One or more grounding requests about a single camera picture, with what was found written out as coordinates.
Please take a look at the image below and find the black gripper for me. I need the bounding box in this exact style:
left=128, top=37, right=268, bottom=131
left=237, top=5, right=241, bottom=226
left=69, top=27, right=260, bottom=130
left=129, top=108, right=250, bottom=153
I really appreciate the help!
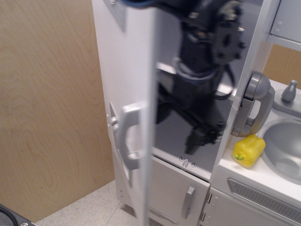
left=156, top=73, right=225, bottom=155

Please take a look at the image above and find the silver fridge door handle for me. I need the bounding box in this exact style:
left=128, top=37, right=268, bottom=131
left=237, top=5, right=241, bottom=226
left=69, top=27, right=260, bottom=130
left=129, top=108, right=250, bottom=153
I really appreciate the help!
left=116, top=103, right=145, bottom=170

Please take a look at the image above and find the white toy fridge door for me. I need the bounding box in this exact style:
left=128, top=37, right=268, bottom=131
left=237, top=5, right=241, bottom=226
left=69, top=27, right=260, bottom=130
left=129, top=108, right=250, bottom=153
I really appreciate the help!
left=92, top=0, right=157, bottom=226

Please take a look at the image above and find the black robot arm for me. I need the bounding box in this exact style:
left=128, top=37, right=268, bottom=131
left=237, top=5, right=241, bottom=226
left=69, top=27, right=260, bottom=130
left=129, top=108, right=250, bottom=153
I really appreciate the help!
left=125, top=0, right=245, bottom=155

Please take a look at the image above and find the grey ice dispenser panel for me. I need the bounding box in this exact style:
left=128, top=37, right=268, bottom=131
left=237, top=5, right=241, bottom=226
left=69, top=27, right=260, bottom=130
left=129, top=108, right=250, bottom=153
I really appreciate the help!
left=110, top=102, right=133, bottom=187

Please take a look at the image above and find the white toy kitchen cabinet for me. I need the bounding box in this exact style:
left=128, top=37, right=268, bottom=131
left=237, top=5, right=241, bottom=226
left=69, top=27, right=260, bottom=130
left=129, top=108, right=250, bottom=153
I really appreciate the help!
left=151, top=0, right=301, bottom=226

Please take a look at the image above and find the white lower freezer door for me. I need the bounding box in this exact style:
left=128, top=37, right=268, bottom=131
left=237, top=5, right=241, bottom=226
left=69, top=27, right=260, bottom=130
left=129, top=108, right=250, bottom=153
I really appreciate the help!
left=115, top=155, right=211, bottom=226

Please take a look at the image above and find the yellow toy bell pepper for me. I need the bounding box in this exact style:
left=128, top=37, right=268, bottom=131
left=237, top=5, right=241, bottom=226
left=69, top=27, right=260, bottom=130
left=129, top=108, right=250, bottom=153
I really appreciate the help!
left=232, top=135, right=266, bottom=168

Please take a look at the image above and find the silver toy sink basin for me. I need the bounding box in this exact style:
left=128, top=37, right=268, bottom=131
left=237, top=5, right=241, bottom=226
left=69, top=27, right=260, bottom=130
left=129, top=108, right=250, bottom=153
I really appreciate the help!
left=259, top=119, right=301, bottom=185

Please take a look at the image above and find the grey oven vent panel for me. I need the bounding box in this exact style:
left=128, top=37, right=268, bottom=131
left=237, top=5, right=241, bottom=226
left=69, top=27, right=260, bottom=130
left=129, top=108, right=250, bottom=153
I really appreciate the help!
left=227, top=178, right=301, bottom=224

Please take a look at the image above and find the grey toy faucet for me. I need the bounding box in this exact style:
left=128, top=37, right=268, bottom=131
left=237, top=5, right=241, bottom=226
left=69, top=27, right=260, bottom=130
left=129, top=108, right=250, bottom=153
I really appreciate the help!
left=272, top=80, right=301, bottom=113

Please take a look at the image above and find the grey top door badge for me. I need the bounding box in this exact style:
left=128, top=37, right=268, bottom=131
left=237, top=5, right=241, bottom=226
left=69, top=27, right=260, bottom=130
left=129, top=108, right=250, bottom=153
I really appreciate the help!
left=104, top=0, right=127, bottom=32

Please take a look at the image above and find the black equipment corner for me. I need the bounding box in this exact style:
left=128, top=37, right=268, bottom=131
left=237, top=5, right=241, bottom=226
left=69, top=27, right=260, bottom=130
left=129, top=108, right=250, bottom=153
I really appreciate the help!
left=0, top=204, right=36, bottom=226

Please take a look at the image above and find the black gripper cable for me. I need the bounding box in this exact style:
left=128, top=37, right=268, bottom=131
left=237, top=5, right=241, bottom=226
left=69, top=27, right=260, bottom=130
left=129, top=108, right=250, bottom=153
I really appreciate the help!
left=214, top=65, right=237, bottom=100

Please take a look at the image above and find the silver lower door handle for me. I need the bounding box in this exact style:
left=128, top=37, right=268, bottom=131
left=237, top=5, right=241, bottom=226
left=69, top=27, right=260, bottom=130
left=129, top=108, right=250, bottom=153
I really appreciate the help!
left=181, top=186, right=195, bottom=219

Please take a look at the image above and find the grey toy wall phone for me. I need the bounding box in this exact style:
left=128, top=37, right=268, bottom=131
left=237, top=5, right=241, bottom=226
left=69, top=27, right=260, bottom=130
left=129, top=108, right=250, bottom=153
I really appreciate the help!
left=231, top=71, right=275, bottom=137

